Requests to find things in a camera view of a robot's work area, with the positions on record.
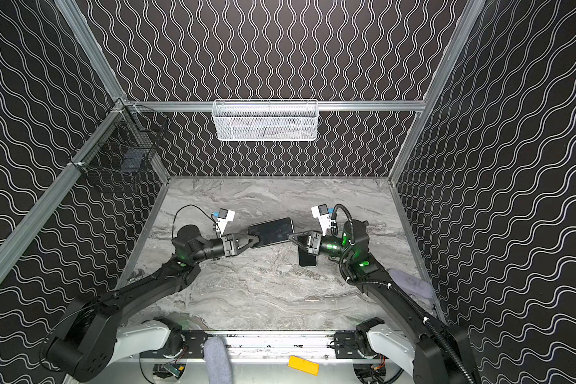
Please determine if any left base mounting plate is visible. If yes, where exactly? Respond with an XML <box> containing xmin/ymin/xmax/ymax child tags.
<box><xmin>141</xmin><ymin>331</ymin><xmax>209</xmax><ymax>360</ymax></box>

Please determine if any base mounting plate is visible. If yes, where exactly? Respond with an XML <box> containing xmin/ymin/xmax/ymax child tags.
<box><xmin>141</xmin><ymin>331</ymin><xmax>209</xmax><ymax>360</ymax></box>
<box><xmin>328</xmin><ymin>331</ymin><xmax>386</xmax><ymax>359</ymax></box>

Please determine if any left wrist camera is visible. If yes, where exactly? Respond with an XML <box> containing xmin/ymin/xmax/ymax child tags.
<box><xmin>211</xmin><ymin>208</ymin><xmax>235</xmax><ymax>236</ymax></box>

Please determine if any grey cloth roll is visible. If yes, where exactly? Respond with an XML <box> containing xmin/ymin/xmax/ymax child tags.
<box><xmin>203</xmin><ymin>337</ymin><xmax>234</xmax><ymax>384</ymax></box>

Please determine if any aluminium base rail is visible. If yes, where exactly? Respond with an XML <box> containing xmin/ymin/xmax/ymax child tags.
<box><xmin>76</xmin><ymin>330</ymin><xmax>414</xmax><ymax>362</ymax></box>

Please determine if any black phone screen up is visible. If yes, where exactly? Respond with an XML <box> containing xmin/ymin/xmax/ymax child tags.
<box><xmin>247</xmin><ymin>218</ymin><xmax>294</xmax><ymax>248</ymax></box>

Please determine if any white mesh basket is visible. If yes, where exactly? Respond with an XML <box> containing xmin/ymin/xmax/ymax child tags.
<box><xmin>211</xmin><ymin>99</ymin><xmax>320</xmax><ymax>142</ymax></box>

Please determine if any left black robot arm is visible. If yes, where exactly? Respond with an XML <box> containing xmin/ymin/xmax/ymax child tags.
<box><xmin>40</xmin><ymin>225</ymin><xmax>259</xmax><ymax>382</ymax></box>

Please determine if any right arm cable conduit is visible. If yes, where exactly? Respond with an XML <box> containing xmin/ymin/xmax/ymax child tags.
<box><xmin>330</xmin><ymin>203</ymin><xmax>476</xmax><ymax>384</ymax></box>

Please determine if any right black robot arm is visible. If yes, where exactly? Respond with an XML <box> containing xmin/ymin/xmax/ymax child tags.
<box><xmin>289</xmin><ymin>220</ymin><xmax>481</xmax><ymax>383</ymax></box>

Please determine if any yellow card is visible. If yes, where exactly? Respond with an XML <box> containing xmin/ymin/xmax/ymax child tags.
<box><xmin>288</xmin><ymin>356</ymin><xmax>319</xmax><ymax>376</ymax></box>

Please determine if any black wire basket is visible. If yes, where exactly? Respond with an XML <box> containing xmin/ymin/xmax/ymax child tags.
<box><xmin>78</xmin><ymin>106</ymin><xmax>168</xmax><ymax>195</ymax></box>

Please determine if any light teal phone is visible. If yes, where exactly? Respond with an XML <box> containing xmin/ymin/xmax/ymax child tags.
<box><xmin>299</xmin><ymin>248</ymin><xmax>318</xmax><ymax>267</ymax></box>

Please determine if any grey cloth on table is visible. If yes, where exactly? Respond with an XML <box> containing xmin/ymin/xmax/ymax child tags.
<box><xmin>388</xmin><ymin>268</ymin><xmax>435</xmax><ymax>301</ymax></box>

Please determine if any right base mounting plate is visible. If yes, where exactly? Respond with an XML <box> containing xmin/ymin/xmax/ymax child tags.
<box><xmin>328</xmin><ymin>331</ymin><xmax>386</xmax><ymax>359</ymax></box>

